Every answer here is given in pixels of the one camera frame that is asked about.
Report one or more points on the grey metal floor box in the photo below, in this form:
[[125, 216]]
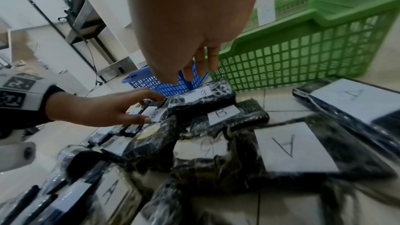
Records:
[[115, 68]]

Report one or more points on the white paper label B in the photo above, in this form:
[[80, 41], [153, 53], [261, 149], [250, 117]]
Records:
[[266, 14]]

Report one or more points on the black wristband with markers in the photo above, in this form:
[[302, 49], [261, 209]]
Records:
[[18, 88]]

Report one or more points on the pile of black packets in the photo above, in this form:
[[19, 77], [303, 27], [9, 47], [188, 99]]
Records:
[[293, 145]]

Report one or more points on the black office chair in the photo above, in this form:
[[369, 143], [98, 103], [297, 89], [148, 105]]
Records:
[[75, 4]]

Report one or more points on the green plastic mesh basket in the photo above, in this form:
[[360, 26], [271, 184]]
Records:
[[343, 9]]

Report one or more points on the blue plastic mesh basket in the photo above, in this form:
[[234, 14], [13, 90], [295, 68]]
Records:
[[134, 75]]

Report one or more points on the white shelf unit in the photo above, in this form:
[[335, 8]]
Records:
[[103, 1]]

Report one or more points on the person's left hand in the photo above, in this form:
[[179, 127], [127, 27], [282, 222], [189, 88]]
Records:
[[93, 110]]

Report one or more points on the person's right hand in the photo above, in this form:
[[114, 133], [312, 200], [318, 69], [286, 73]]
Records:
[[193, 16]]

